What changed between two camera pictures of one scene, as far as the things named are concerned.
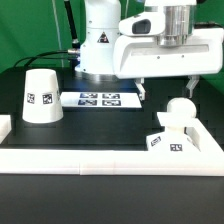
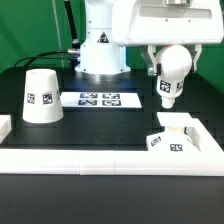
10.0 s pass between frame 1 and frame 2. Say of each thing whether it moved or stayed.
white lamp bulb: moved
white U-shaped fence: stayed
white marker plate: stayed
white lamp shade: stayed
